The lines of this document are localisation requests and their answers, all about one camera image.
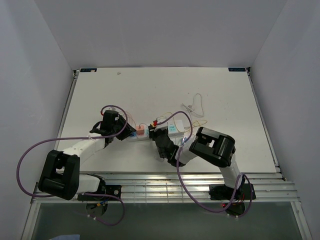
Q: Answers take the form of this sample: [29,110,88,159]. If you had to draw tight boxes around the blue corner label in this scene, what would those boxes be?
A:
[80,68,97,73]
[228,67,246,72]

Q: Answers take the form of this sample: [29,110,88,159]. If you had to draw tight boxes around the white power strip cord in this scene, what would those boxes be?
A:
[181,93,205,118]

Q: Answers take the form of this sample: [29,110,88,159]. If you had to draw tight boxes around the white colourful power strip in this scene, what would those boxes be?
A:
[126,120,185,143]

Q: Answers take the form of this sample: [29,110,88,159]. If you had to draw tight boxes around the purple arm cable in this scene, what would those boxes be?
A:
[16,104,129,198]
[156,111,253,217]

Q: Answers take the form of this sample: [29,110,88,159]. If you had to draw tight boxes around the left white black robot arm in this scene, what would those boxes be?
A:
[38,110,136,200]

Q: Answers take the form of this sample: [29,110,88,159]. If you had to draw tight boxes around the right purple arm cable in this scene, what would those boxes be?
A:
[156,111,253,217]

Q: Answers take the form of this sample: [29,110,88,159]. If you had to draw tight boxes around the pink charger plug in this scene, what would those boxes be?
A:
[136,125,145,138]

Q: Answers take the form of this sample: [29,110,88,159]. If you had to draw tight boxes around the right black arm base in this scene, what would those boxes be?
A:
[209,183,256,201]

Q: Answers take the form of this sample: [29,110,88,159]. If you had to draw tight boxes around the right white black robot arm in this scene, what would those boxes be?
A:
[149,127,244,199]

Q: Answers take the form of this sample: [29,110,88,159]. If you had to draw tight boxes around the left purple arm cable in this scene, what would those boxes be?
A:
[16,104,129,198]

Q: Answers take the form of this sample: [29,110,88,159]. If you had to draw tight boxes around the blue cloth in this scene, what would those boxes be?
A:
[52,234,80,240]

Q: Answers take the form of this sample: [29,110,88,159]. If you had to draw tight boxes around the left blue corner label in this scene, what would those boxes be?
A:
[80,68,97,73]

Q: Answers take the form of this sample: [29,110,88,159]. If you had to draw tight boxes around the blue charger plug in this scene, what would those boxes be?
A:
[180,136,192,146]

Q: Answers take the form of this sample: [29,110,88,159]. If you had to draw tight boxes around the right blue corner label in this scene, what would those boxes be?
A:
[228,67,246,72]

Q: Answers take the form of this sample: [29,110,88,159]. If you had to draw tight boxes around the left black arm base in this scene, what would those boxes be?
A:
[76,184,122,202]

